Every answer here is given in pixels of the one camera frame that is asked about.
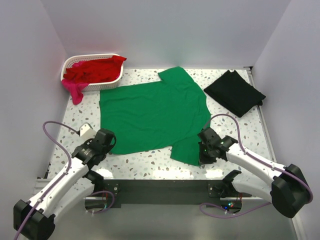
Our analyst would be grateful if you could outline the green t-shirt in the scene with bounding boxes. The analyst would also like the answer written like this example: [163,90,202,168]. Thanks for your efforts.
[99,66,211,166]

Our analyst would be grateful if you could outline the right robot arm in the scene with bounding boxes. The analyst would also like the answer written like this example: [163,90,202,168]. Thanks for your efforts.
[198,127,313,218]

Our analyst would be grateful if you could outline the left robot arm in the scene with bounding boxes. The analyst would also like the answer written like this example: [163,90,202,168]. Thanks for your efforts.
[13,124,117,240]

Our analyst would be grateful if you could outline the folded black t-shirt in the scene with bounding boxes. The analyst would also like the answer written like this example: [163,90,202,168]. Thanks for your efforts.
[204,70,266,118]

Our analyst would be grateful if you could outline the pink t-shirt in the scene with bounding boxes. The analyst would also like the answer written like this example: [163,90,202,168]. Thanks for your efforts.
[61,61,88,105]

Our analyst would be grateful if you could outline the white perforated laundry basket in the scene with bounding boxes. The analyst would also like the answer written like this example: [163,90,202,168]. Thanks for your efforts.
[60,53,124,92]

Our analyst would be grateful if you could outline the red t-shirt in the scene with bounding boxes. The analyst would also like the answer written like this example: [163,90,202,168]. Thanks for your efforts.
[62,56,127,84]

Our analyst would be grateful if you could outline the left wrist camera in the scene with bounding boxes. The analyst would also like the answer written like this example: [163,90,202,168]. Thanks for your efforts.
[79,122,96,140]

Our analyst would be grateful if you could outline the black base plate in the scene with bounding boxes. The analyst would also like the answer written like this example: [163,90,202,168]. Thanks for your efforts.
[83,178,252,213]

